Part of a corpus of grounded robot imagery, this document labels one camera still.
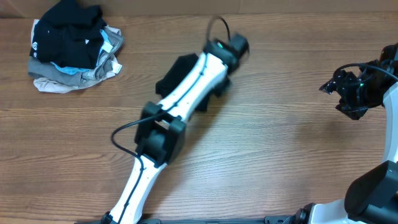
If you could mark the dark green t-shirt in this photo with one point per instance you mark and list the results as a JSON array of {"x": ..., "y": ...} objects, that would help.
[{"x": 180, "y": 69}]

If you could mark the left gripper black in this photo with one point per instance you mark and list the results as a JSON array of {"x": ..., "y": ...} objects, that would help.
[{"x": 217, "y": 90}]

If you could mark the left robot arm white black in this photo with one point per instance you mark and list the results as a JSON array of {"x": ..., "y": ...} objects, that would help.
[{"x": 161, "y": 129}]

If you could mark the black garment on pile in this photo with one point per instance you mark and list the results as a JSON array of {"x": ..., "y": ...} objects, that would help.
[{"x": 69, "y": 35}]

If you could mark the grey garment in pile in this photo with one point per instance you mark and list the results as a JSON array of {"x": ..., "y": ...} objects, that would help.
[{"x": 93, "y": 71}]

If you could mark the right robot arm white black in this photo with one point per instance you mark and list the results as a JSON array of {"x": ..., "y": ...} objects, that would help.
[{"x": 372, "y": 197}]

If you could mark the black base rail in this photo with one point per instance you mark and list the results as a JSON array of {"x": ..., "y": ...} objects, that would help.
[{"x": 266, "y": 220}]

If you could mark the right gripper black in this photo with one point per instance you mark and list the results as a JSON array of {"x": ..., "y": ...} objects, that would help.
[{"x": 342, "y": 81}]

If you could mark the beige garment in pile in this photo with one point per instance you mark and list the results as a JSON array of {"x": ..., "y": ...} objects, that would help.
[{"x": 53, "y": 85}]

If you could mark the light blue garment in pile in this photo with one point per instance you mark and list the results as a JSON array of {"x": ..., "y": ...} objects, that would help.
[{"x": 106, "y": 47}]

